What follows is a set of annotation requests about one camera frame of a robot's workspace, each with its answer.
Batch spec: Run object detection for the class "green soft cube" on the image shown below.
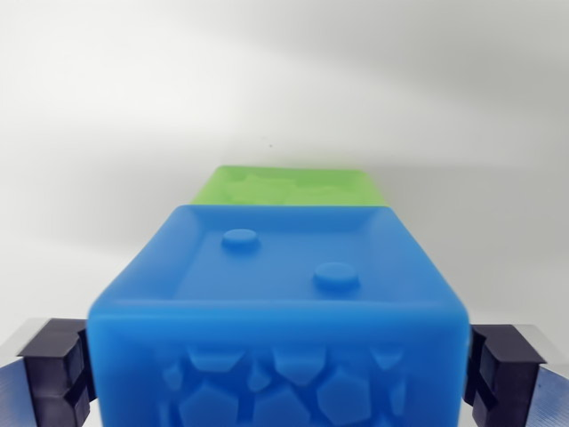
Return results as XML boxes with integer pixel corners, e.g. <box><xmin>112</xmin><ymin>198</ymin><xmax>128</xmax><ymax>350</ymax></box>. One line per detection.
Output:
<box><xmin>189</xmin><ymin>164</ymin><xmax>389</xmax><ymax>209</ymax></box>

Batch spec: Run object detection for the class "blue textured soft cube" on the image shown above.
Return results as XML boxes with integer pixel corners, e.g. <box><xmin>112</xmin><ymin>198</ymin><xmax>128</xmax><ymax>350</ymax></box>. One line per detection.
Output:
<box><xmin>86</xmin><ymin>203</ymin><xmax>472</xmax><ymax>427</ymax></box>

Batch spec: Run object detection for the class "black-padded silver gripper right finger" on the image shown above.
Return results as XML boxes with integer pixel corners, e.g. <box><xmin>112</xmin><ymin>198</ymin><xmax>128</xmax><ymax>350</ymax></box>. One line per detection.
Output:
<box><xmin>461</xmin><ymin>322</ymin><xmax>569</xmax><ymax>427</ymax></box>

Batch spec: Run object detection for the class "black-padded silver gripper left finger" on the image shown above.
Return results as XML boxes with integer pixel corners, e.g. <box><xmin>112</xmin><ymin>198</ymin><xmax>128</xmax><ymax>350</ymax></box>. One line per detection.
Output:
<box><xmin>0</xmin><ymin>317</ymin><xmax>97</xmax><ymax>427</ymax></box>

